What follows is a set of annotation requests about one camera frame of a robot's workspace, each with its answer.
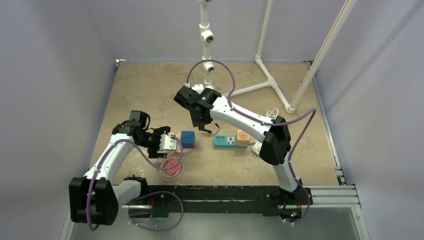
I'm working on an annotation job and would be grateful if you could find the black power adapter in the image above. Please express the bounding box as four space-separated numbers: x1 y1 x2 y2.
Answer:
195 121 221 135

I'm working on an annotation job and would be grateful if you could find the pink square plug adapter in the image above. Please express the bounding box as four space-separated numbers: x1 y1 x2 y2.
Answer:
164 157 183 176

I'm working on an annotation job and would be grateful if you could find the blue cube socket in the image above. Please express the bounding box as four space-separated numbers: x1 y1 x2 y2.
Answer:
180 130 196 149

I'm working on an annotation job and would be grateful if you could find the pink cable with plug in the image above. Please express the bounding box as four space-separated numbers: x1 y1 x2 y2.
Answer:
158 158 185 182

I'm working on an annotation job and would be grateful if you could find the tan cube plug adapter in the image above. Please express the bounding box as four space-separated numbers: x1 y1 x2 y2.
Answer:
235 129 251 148

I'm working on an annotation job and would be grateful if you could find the teal power strip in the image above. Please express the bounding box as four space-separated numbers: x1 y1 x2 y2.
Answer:
213 135 249 149

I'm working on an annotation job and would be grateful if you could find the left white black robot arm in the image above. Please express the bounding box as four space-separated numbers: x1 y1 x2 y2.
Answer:
68 110 179 230

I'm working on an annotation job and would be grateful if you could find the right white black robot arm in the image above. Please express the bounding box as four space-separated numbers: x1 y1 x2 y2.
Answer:
173 86 301 204

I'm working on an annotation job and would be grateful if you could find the round pink power socket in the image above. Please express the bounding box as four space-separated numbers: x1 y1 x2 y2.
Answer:
167 145 194 157

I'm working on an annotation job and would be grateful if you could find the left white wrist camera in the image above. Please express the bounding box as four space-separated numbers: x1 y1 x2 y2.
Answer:
159 132 179 151

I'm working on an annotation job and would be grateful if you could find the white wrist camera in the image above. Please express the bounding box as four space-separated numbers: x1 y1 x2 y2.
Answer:
159 132 179 151
190 84 205 95

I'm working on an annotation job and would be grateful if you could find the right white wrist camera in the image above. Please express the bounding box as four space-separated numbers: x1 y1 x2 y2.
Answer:
190 84 205 95

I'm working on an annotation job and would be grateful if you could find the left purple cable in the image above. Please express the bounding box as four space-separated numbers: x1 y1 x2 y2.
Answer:
86 134 185 233

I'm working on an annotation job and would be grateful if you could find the purple cable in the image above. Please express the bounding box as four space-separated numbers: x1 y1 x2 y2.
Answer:
184 59 317 226
86 134 185 233

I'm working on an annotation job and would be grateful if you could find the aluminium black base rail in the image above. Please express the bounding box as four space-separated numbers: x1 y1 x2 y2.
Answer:
68 184 362 220

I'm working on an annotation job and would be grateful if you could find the white PVC pipe frame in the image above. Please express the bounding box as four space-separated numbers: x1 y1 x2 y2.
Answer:
199 0 356 114

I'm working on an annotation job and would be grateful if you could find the white square wall adapter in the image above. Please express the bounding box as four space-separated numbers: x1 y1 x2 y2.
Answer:
251 141 263 156

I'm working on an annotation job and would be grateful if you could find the white coiled power cable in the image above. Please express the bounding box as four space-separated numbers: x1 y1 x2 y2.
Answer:
250 107 281 146

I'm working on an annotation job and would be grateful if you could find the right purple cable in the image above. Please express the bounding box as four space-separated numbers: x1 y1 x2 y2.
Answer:
184 59 317 226

